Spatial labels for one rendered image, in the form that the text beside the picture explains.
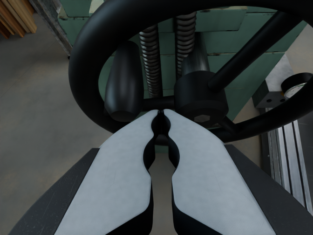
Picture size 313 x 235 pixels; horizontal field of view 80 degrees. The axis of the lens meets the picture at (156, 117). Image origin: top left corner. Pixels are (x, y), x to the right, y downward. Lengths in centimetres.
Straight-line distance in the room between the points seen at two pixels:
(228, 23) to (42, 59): 149
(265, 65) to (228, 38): 13
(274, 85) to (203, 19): 34
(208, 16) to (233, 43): 18
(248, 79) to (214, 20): 30
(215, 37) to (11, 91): 138
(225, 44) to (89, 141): 91
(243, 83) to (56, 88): 117
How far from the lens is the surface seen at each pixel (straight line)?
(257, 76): 53
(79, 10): 37
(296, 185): 94
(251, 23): 41
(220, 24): 26
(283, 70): 60
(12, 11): 184
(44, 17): 136
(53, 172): 116
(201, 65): 24
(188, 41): 24
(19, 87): 156
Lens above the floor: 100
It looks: 63 degrees down
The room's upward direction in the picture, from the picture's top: 2 degrees counter-clockwise
